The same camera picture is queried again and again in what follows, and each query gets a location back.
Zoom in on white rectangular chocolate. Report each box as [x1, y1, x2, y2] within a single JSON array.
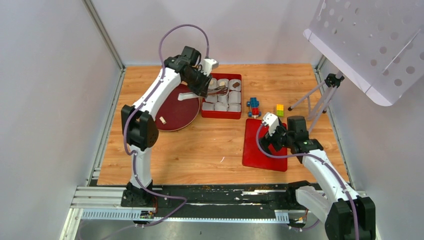
[[159, 116, 167, 125]]

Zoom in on round dark red tray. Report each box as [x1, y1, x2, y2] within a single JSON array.
[[155, 83, 200, 132]]

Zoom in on wooden metal food tongs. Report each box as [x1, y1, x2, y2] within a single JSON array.
[[177, 86, 229, 101]]

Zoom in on red box lid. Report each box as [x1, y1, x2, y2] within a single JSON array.
[[242, 118, 288, 172]]

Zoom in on perforated white light panel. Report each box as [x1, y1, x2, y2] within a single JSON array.
[[303, 0, 424, 107]]

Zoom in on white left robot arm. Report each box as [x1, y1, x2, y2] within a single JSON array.
[[121, 55, 219, 207]]

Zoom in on blue red toy car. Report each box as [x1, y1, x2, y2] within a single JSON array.
[[246, 97, 262, 119]]

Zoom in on red rectangular chocolate box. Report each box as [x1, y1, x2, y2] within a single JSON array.
[[200, 73, 243, 120]]

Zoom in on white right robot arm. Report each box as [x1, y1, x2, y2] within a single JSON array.
[[263, 125, 377, 240]]

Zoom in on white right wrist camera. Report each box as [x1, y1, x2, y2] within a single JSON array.
[[261, 112, 281, 136]]

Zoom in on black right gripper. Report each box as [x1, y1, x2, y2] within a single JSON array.
[[257, 120, 293, 158]]

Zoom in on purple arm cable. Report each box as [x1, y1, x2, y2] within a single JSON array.
[[122, 23, 211, 229], [255, 123, 360, 240]]

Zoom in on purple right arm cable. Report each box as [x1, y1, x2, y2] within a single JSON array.
[[255, 123, 360, 240]]

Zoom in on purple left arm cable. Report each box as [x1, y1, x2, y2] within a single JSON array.
[[122, 23, 211, 229]]

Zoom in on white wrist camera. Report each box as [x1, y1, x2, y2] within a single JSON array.
[[261, 112, 281, 136], [200, 58, 219, 76]]

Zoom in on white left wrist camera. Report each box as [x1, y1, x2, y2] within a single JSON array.
[[200, 58, 219, 76]]

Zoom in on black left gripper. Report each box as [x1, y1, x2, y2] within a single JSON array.
[[184, 68, 213, 99]]

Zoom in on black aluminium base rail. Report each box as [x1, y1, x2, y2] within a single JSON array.
[[70, 183, 314, 224]]

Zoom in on grey tripod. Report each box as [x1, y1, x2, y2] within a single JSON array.
[[287, 71, 345, 120]]

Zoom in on yellow green toy block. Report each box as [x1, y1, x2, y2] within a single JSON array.
[[275, 104, 284, 117]]

